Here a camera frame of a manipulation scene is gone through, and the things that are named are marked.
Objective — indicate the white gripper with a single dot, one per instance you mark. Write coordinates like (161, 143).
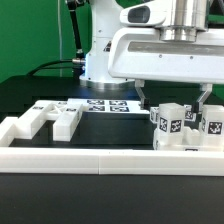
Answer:
(168, 42)

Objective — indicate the white chair back frame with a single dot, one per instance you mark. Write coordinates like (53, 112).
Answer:
(65, 116)

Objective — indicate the white chair seat part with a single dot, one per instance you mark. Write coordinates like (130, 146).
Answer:
(188, 140)

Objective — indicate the white U-shaped fence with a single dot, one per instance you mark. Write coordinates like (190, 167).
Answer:
(103, 162)

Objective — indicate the white marker base plate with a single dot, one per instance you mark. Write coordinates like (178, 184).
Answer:
(109, 106)

